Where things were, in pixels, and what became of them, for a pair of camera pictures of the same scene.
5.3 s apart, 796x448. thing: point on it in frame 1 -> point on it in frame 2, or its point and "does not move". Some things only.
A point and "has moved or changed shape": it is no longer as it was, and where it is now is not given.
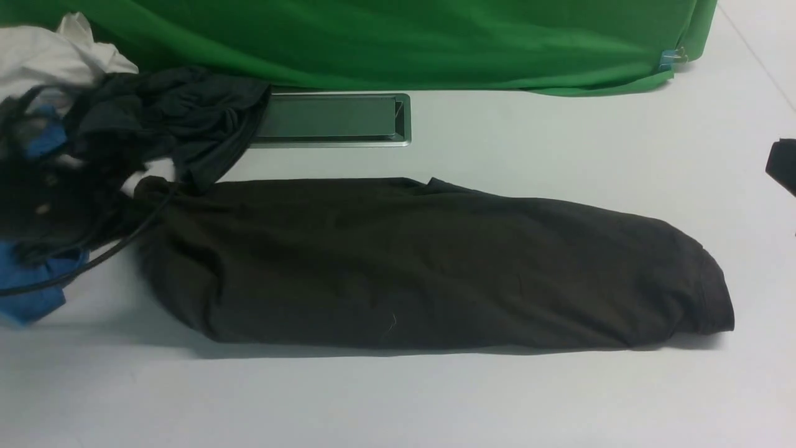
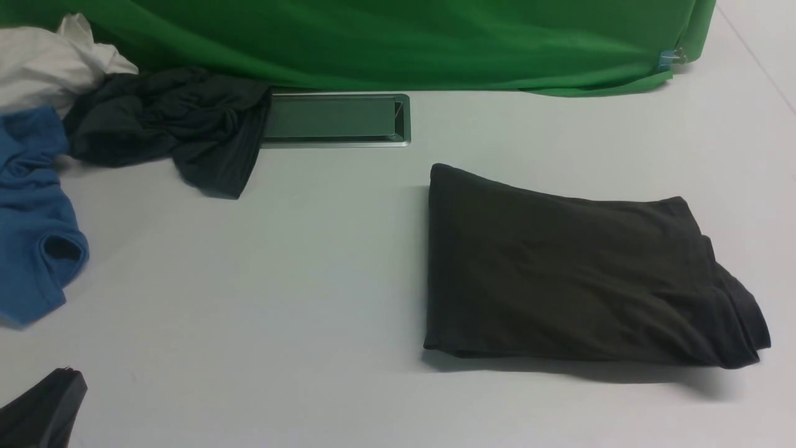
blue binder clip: (672, 56) does not move
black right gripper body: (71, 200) -> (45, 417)
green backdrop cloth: (572, 47) does not move
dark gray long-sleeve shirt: (422, 263) has moved or changed shape
